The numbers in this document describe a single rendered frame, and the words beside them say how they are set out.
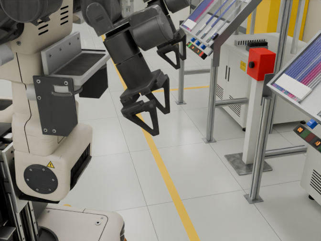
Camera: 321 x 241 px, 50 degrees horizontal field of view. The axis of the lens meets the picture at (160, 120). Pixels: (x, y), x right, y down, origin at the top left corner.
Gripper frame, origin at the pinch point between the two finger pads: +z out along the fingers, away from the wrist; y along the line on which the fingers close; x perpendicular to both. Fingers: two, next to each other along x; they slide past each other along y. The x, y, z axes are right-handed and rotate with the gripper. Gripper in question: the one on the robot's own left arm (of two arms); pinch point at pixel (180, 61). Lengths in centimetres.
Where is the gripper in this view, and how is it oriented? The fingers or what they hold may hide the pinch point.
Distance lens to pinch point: 111.9
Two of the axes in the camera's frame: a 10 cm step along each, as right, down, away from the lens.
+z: 4.2, 8.5, 3.1
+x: -8.7, 2.9, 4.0
